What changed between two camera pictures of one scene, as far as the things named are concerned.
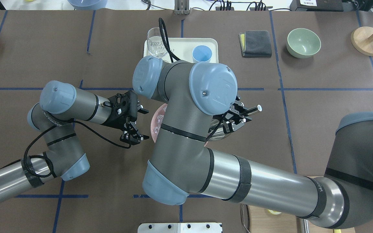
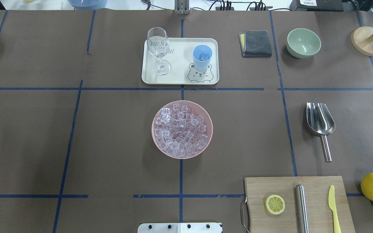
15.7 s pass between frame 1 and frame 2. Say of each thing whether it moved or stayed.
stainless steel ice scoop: moved
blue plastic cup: stayed
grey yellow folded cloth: stayed
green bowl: stayed
